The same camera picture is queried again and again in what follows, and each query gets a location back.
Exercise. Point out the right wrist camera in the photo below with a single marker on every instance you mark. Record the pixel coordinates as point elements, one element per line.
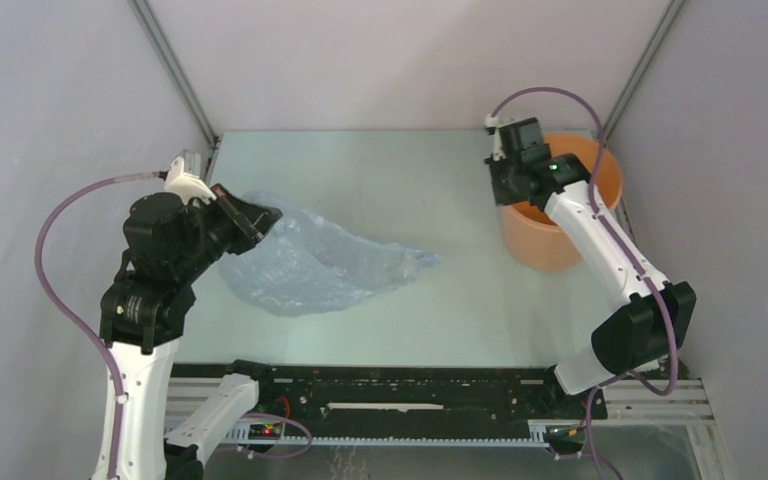
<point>492,125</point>

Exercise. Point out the left aluminium frame post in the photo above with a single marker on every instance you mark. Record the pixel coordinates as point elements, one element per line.
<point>160,42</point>

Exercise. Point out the circuit board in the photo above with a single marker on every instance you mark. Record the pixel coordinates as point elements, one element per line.
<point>272,431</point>
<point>565,433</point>

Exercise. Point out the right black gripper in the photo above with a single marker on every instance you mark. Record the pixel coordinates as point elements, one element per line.
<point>500,196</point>

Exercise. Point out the right aluminium frame post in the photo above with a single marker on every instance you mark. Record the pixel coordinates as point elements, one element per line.
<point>653,46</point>

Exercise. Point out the left circuit board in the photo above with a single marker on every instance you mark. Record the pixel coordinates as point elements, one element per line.
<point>272,431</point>

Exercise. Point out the orange trash bin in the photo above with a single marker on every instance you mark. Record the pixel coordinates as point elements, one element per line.
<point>530,236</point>

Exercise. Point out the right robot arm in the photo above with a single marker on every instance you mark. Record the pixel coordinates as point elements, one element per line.
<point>651,313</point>

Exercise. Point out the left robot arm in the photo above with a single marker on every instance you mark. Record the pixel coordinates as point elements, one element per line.
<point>142,323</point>

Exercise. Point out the aluminium frame post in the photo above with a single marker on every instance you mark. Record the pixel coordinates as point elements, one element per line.
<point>653,46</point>
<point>160,42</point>

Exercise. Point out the right circuit board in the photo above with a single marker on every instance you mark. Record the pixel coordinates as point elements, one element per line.
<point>565,433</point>

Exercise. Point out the white slotted cable duct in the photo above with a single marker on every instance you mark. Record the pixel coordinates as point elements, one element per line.
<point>240,435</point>

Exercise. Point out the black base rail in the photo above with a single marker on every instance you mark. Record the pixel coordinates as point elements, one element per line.
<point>436,402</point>

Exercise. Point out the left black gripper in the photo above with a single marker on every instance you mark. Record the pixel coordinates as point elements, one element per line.
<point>256,222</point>

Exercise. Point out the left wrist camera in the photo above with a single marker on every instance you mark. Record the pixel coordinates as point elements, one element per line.
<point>182,180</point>

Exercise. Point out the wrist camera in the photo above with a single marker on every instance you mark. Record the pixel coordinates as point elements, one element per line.
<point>182,180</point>
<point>492,125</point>

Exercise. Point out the blue plastic trash bag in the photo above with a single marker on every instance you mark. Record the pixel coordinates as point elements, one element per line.
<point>308,264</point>

